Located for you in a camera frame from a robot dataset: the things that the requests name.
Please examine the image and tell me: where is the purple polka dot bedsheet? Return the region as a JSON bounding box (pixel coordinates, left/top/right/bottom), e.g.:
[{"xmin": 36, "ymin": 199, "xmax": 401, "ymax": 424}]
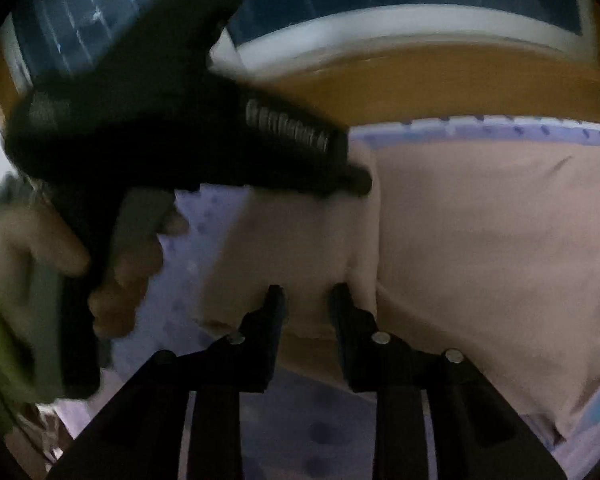
[{"xmin": 54, "ymin": 115, "xmax": 600, "ymax": 480}]

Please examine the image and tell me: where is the wooden window frame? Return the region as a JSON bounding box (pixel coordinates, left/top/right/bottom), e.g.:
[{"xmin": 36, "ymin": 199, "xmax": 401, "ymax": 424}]
[{"xmin": 2, "ymin": 1, "xmax": 600, "ymax": 130}]

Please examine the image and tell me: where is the person's left hand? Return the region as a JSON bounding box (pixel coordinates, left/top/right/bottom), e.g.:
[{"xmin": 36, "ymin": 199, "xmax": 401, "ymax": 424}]
[{"xmin": 0, "ymin": 174, "xmax": 189, "ymax": 344}]

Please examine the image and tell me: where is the beige brown garment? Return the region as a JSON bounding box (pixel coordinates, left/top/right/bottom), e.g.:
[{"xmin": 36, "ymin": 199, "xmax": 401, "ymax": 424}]
[{"xmin": 193, "ymin": 141, "xmax": 600, "ymax": 438}]

